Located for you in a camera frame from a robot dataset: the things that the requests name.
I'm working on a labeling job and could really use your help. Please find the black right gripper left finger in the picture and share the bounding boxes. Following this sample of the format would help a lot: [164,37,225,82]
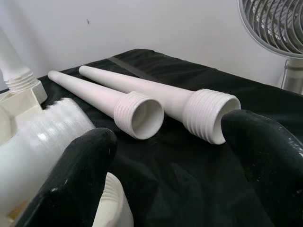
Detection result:
[14,129,118,227]

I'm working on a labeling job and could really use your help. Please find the white plastic table top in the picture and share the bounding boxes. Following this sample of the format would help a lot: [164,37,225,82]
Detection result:
[0,79,134,227]

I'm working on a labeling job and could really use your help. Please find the black tablecloth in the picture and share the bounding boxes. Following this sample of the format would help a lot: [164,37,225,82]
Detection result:
[35,48,303,227]

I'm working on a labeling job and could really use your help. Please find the white standing fan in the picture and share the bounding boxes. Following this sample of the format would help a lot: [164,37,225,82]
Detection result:
[238,0,303,92]

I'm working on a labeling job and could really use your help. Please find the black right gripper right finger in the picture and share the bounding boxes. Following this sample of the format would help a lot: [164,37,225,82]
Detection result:
[221,110,303,227]

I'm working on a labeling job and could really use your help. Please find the white plastic table leg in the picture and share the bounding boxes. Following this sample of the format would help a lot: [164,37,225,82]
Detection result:
[79,65,242,145]
[0,22,38,94]
[0,97,97,215]
[48,70,165,140]

